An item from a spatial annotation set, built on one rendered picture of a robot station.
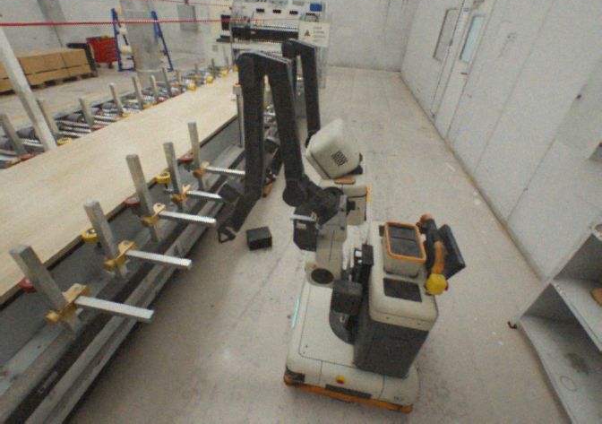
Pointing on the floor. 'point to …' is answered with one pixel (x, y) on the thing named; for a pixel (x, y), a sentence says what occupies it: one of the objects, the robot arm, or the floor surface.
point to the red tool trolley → (103, 50)
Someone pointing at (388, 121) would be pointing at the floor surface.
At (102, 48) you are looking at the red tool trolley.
